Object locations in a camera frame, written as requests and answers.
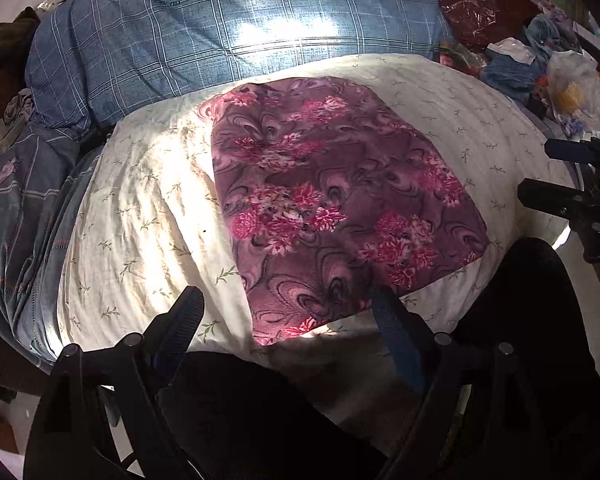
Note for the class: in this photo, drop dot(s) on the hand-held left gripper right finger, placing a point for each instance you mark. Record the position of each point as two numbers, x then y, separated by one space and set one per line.
397 340

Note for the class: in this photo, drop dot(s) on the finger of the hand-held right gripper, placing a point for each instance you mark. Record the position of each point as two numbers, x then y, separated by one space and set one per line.
545 195
565 149

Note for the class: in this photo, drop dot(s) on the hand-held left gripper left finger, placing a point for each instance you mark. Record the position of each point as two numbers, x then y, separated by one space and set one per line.
182 320

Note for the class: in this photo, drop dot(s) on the pink floral garment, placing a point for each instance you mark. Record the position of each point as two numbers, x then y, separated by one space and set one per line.
340 185

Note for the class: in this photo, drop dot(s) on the blue crumpled clothes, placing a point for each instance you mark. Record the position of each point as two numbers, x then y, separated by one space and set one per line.
515 67

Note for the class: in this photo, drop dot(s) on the clear plastic bag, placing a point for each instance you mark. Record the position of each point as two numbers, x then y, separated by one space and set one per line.
577 80

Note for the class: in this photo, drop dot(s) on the person's black pants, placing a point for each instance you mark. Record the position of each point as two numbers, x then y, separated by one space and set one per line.
530 285

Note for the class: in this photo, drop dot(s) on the white leaf-print quilt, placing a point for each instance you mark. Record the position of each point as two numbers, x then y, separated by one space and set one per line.
140 210

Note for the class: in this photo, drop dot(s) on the dark red plastic bag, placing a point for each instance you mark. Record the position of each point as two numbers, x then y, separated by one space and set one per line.
480 5

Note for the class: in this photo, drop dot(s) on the grey-blue star-print sheet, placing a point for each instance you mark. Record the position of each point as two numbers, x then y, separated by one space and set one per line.
20 210

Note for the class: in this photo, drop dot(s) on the grey crumpled cloth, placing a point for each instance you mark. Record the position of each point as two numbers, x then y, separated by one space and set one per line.
20 107

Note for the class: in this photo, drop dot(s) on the blue plaid pillow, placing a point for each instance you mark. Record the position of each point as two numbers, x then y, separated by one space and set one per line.
255 20

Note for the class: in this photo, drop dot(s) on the dark olive cloth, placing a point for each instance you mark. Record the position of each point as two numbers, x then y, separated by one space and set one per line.
10 30

